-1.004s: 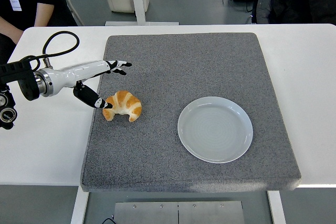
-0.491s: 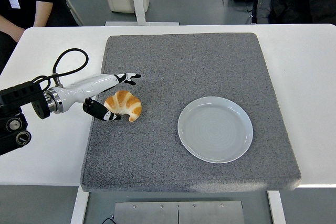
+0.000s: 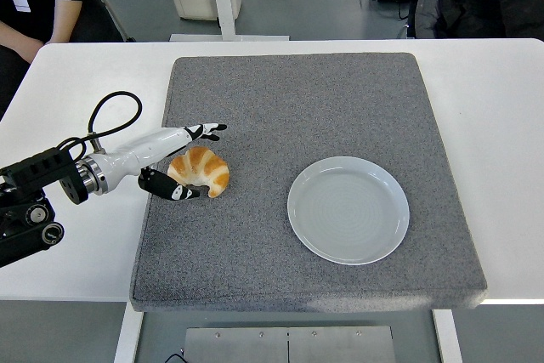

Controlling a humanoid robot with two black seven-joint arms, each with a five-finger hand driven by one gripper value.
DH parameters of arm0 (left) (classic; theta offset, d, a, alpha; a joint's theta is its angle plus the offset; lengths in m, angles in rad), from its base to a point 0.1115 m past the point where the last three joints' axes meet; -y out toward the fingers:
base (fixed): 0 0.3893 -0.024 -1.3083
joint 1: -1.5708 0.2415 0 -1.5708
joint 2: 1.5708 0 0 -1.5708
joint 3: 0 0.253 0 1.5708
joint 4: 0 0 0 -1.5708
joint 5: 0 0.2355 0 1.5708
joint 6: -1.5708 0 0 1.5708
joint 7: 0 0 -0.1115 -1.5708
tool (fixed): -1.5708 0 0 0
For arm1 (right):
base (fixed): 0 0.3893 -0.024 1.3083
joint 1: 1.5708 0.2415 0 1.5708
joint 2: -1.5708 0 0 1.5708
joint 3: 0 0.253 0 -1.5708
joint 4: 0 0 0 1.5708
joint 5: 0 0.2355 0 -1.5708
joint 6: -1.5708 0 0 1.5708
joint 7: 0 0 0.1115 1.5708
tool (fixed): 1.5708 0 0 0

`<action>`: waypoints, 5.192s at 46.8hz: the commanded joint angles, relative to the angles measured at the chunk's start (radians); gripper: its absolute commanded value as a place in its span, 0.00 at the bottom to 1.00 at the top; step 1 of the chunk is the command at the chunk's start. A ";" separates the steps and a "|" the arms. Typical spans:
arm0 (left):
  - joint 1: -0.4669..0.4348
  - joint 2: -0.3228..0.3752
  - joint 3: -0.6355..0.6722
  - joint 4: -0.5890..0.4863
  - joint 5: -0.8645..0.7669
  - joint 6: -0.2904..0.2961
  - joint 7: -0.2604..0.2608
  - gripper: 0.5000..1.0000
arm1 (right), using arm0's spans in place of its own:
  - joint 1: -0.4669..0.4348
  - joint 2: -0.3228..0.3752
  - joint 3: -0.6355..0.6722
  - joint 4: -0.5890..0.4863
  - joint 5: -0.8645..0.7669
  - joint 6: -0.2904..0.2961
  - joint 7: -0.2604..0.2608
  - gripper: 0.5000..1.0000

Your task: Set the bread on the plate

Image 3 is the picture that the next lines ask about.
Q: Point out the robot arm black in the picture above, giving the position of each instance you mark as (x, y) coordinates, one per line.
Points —
(34, 171)

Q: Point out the person's forearm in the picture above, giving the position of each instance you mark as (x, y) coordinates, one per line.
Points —
(19, 42)

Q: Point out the croissant bread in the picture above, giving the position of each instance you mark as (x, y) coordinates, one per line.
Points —
(204, 167)

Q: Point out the grey metal plate with screws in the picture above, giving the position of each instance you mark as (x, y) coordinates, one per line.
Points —
(289, 346)

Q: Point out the grey textured mat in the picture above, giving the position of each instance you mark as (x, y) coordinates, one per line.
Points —
(276, 95)

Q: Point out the light grey round plate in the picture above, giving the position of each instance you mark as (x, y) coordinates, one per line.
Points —
(348, 214)

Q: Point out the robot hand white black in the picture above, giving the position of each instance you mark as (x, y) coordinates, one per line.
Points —
(140, 150)

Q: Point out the white table leg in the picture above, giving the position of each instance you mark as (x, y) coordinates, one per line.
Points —
(127, 333)
(448, 337)

